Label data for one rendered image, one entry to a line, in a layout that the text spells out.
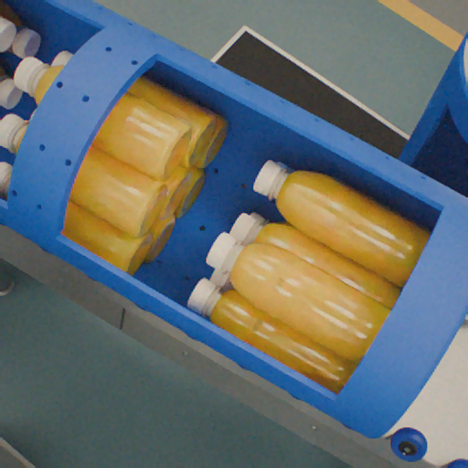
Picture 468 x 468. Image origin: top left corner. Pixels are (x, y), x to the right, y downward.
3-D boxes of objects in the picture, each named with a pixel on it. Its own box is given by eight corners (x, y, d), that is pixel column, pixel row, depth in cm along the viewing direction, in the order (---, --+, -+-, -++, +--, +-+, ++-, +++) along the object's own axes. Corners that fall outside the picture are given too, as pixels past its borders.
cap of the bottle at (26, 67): (27, 101, 88) (15, 93, 88) (48, 79, 89) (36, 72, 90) (24, 78, 84) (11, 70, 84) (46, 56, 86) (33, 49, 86)
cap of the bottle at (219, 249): (222, 271, 87) (208, 263, 87) (239, 240, 87) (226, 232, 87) (218, 270, 83) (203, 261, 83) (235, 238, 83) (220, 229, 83)
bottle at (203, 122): (210, 112, 87) (70, 38, 89) (180, 169, 88) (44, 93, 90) (224, 118, 94) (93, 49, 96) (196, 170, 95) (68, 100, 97)
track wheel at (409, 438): (432, 448, 91) (435, 437, 93) (399, 429, 92) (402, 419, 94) (415, 471, 94) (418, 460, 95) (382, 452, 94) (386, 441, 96)
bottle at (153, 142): (157, 196, 86) (19, 118, 88) (191, 151, 89) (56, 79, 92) (161, 158, 79) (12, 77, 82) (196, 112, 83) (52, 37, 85)
